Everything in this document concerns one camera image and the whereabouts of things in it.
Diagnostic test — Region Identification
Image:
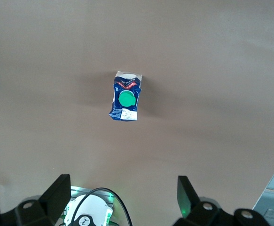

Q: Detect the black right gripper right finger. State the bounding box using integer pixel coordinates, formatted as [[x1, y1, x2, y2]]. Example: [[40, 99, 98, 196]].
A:
[[174, 175, 236, 226]]

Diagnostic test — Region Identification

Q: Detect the blue milk carton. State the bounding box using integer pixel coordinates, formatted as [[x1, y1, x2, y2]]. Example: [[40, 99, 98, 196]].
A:
[[108, 70, 143, 122]]

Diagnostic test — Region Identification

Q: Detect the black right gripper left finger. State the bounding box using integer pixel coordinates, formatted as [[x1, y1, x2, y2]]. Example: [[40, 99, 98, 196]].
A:
[[0, 174, 71, 226]]

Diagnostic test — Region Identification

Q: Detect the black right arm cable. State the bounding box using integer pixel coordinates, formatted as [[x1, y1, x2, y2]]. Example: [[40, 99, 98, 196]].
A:
[[72, 187, 133, 226]]

